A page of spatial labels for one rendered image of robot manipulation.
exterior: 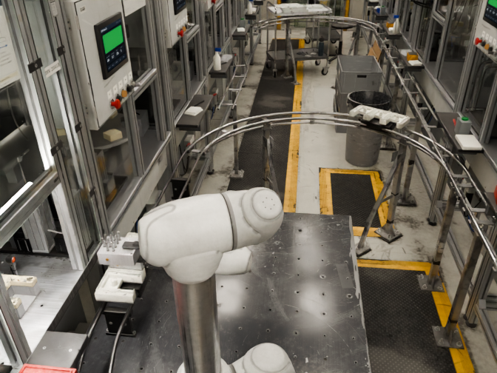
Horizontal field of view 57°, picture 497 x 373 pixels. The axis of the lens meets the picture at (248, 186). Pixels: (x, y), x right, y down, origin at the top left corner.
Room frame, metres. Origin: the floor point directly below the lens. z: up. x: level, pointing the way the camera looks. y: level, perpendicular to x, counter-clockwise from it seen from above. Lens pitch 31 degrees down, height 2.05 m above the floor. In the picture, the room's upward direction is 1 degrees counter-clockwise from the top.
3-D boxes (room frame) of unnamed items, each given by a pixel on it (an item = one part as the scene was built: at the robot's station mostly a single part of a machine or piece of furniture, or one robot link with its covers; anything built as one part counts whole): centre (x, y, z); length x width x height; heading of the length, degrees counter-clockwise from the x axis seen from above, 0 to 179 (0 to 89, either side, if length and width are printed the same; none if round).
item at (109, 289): (1.37, 0.47, 0.84); 0.36 x 0.14 x 0.10; 173
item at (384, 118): (2.82, -0.87, 0.84); 0.37 x 0.14 x 0.10; 51
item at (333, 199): (3.15, -0.86, 0.01); 1.00 x 0.55 x 0.01; 173
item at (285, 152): (5.69, -0.41, 0.01); 5.85 x 0.59 x 0.01; 173
